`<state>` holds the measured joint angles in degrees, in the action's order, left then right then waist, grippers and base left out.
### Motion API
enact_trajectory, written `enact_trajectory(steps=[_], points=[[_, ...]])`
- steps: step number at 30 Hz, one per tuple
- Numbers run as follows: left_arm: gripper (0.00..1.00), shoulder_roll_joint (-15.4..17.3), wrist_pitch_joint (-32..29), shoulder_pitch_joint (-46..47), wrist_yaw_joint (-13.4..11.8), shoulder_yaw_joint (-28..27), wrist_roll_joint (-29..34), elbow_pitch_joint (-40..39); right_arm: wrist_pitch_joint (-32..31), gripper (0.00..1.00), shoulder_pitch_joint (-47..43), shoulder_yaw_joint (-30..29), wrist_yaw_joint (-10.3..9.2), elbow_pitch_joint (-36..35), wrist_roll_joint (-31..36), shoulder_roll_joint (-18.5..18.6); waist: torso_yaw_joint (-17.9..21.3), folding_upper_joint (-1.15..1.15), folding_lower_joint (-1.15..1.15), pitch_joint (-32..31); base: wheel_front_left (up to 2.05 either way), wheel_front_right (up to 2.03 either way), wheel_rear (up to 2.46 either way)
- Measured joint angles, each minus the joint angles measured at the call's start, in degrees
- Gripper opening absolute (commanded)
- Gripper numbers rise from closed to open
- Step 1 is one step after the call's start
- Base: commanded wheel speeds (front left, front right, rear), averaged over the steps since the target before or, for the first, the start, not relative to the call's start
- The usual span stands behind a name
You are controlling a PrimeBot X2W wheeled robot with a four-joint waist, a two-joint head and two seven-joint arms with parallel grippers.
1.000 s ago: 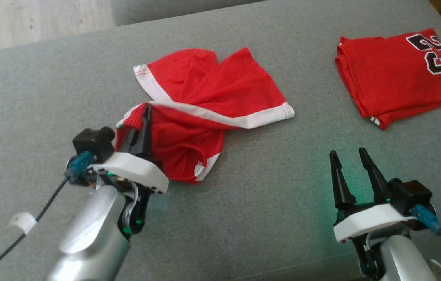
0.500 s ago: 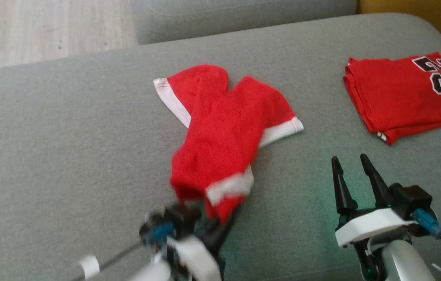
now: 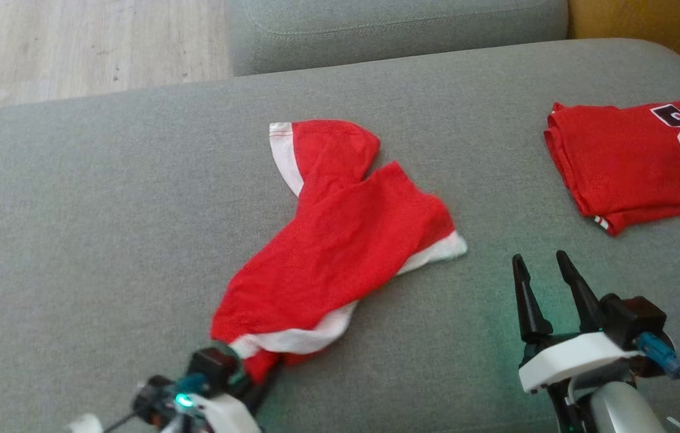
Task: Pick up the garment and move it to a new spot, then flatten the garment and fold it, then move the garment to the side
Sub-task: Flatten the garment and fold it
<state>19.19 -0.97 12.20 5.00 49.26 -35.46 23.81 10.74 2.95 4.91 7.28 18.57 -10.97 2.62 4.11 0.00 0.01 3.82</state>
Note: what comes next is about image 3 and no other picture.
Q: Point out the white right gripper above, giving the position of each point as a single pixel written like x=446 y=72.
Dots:
x=574 y=358

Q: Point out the grey sofa cushion section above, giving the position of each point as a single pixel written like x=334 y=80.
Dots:
x=400 y=36

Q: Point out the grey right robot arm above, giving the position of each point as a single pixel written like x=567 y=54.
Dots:
x=622 y=409

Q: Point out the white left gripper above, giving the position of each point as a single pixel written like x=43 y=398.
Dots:
x=222 y=415

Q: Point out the red jersey with number print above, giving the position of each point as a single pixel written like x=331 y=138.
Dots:
x=622 y=162

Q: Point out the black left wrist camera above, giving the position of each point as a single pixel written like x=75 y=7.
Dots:
x=212 y=368

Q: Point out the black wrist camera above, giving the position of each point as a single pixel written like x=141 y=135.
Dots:
x=212 y=368
x=634 y=316

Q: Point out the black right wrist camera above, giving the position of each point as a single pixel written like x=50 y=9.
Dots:
x=634 y=316

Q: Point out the red and white shorts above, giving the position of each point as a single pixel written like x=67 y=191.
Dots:
x=340 y=240

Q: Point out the grey fabric sofa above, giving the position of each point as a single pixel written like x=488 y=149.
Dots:
x=105 y=240

